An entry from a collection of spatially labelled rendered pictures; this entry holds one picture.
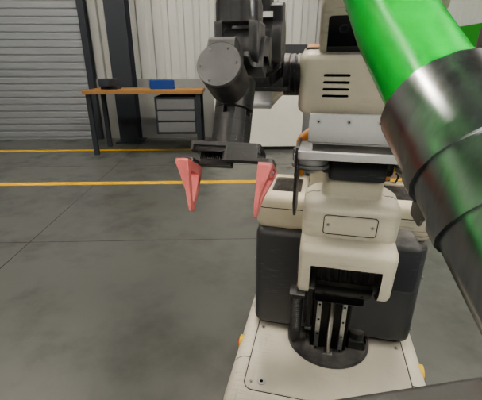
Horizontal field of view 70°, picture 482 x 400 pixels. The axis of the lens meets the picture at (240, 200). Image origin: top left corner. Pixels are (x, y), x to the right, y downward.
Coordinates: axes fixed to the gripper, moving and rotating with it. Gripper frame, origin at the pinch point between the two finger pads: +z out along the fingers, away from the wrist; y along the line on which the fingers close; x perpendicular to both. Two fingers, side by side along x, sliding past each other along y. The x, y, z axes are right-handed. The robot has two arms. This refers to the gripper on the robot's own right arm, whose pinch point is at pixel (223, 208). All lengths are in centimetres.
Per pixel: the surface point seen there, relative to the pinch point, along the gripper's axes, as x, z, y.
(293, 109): 440, -179, -27
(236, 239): 200, 10, -41
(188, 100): 378, -165, -165
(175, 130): 392, -127, -186
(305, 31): 491, -331, -24
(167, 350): 102, 60, -46
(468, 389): -16.6, 13.7, 26.2
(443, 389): -17.0, 13.9, 24.3
